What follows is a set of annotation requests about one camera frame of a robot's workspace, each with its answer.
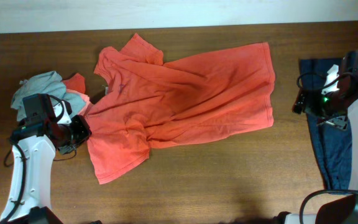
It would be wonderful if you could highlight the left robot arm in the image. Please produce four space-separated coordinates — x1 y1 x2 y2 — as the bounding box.
0 94 91 223

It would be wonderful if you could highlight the orange-red printed t-shirt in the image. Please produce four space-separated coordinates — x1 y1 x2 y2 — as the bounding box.
85 34 275 184

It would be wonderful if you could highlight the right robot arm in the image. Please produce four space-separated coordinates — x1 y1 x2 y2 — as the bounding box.
275 49 358 224

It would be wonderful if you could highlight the red folded shirt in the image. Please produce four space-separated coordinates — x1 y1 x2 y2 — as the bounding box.
62 73 86 94

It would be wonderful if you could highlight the grey crumpled shirt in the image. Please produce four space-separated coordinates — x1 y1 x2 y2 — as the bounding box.
11 71 75 121

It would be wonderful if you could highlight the navy blue garment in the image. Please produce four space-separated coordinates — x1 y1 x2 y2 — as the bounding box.
296 50 358 191

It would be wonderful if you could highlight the salmon pink folded shirt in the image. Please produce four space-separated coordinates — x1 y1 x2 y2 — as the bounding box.
67 89 93 116

